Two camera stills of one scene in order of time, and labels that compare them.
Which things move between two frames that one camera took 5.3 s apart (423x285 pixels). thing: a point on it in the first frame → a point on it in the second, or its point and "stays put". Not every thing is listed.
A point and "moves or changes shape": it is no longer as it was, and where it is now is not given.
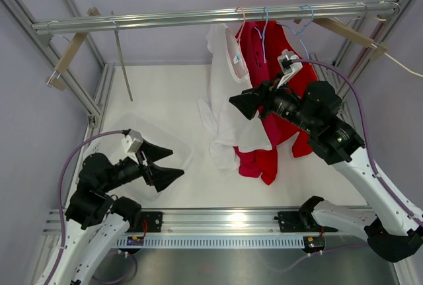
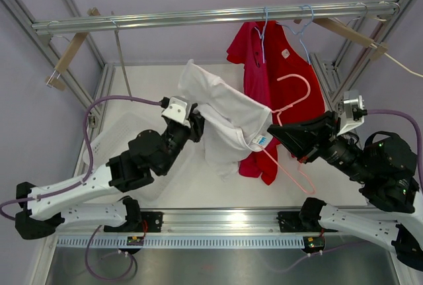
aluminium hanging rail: x=66 y=26 stays put
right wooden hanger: x=379 y=51 stays put
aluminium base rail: x=222 y=221 stays put
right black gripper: x=248 y=104 → x=301 y=139
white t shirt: x=232 y=133 moves or changes shape
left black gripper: x=161 y=177 → x=194 y=127
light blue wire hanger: x=262 y=36 stays put
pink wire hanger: x=238 y=41 → x=279 y=110
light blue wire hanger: x=301 y=32 stays put
